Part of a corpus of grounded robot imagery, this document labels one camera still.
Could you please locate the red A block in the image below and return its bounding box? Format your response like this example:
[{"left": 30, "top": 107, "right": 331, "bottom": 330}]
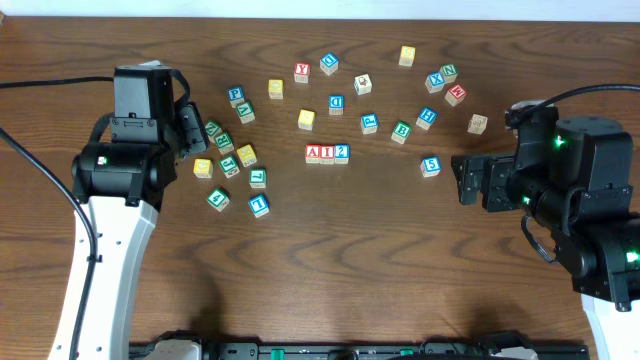
[{"left": 305, "top": 144, "right": 321, "bottom": 164}]

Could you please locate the red I block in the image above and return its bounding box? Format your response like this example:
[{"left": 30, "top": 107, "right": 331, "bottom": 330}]
[{"left": 319, "top": 145, "right": 335, "bottom": 165}]

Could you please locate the blue 2 block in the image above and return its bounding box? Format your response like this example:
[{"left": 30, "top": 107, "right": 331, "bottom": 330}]
[{"left": 334, "top": 144, "right": 350, "bottom": 164}]

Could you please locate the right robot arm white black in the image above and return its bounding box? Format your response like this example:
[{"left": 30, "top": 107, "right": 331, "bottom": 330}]
[{"left": 451, "top": 117, "right": 639, "bottom": 359}]

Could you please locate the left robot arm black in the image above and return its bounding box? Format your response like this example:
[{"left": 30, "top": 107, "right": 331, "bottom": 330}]
[{"left": 48, "top": 196, "right": 158, "bottom": 360}]

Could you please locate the green Z block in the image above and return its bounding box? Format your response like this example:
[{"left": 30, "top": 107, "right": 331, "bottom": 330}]
[{"left": 205, "top": 121, "right": 223, "bottom": 143}]

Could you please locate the green R block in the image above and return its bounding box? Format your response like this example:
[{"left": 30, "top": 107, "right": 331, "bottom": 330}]
[{"left": 214, "top": 132, "right": 235, "bottom": 155}]

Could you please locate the yellow G block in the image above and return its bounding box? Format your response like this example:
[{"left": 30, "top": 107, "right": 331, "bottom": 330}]
[{"left": 193, "top": 158, "right": 214, "bottom": 179}]

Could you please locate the green J block left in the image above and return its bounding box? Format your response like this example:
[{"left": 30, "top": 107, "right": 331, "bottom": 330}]
[{"left": 219, "top": 155, "right": 240, "bottom": 178}]

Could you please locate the white block right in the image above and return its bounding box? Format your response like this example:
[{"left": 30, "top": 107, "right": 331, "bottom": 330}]
[{"left": 467, "top": 114, "right": 488, "bottom": 135}]

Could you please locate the blue 5 block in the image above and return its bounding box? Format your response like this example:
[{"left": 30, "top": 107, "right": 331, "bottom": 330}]
[{"left": 420, "top": 156, "right": 441, "bottom": 178}]

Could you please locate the yellow block near R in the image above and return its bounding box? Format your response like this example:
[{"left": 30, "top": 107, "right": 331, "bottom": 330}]
[{"left": 237, "top": 144, "right": 257, "bottom": 167}]

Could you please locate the green V block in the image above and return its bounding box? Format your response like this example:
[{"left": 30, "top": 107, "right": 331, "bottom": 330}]
[{"left": 236, "top": 102, "right": 255, "bottom": 124}]

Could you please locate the blue P block left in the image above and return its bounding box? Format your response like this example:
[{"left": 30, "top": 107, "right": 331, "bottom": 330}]
[{"left": 227, "top": 86, "right": 246, "bottom": 108}]

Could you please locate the green 4 block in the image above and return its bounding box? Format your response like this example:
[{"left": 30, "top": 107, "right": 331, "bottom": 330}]
[{"left": 206, "top": 188, "right": 230, "bottom": 212}]

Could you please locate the green 7 block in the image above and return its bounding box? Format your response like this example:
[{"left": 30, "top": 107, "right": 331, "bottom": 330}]
[{"left": 249, "top": 168, "right": 267, "bottom": 189}]

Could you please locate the blue H block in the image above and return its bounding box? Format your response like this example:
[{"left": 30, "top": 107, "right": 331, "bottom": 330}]
[{"left": 416, "top": 107, "right": 438, "bottom": 130}]

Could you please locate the red M block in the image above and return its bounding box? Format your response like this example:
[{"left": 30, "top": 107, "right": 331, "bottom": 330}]
[{"left": 445, "top": 84, "right": 467, "bottom": 107}]

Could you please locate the blue T block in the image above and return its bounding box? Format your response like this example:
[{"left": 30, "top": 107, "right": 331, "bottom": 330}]
[{"left": 248, "top": 194, "right": 270, "bottom": 218}]

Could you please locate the green B block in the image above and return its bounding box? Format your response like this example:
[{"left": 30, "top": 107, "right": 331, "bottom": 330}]
[{"left": 391, "top": 121, "right": 412, "bottom": 144}]

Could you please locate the yellow block top left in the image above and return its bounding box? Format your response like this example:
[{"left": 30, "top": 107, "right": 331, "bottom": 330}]
[{"left": 268, "top": 79, "right": 284, "bottom": 99}]

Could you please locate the blue X block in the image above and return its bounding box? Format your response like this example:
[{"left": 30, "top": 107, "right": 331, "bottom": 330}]
[{"left": 425, "top": 72, "right": 446, "bottom": 93}]

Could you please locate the green N block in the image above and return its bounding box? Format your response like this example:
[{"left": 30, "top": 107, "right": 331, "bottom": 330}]
[{"left": 440, "top": 64, "right": 459, "bottom": 84}]

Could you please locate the yellow block centre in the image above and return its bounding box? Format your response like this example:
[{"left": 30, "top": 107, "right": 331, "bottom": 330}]
[{"left": 298, "top": 109, "right": 316, "bottom": 131}]

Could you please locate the red Y block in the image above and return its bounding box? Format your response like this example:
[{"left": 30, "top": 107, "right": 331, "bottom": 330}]
[{"left": 294, "top": 62, "right": 311, "bottom": 83}]

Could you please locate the yellow block top right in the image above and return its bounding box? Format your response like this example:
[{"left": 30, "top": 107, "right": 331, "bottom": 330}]
[{"left": 399, "top": 46, "right": 416, "bottom": 67}]

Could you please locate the blue D block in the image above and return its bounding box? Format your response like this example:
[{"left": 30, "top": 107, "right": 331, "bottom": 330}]
[{"left": 328, "top": 95, "right": 344, "bottom": 116}]

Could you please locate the white picture block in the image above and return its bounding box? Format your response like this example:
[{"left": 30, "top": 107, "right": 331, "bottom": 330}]
[{"left": 354, "top": 74, "right": 373, "bottom": 96}]

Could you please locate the blue Q block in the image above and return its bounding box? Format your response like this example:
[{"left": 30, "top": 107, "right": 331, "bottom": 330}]
[{"left": 320, "top": 52, "right": 339, "bottom": 76}]

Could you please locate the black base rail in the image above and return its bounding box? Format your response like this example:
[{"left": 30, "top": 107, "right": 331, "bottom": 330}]
[{"left": 128, "top": 331, "right": 590, "bottom": 360}]

